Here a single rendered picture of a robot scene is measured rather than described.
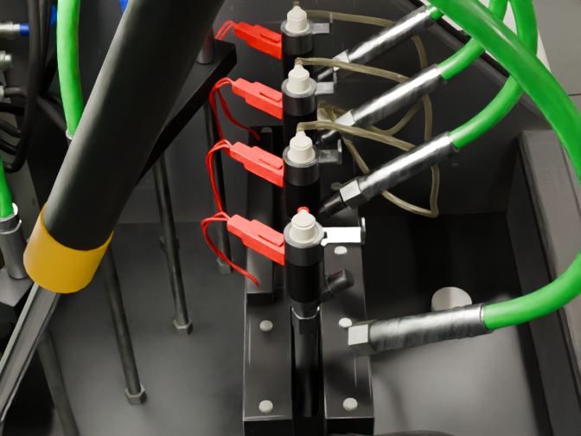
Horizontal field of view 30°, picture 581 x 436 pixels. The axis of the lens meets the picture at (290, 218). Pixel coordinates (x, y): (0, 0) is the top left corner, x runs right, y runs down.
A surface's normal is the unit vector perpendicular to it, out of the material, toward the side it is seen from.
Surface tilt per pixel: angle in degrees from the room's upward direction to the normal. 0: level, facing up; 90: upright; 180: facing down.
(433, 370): 0
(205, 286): 0
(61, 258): 89
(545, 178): 0
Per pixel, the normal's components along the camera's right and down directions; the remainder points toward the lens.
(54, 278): -0.14, 0.70
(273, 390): -0.03, -0.70
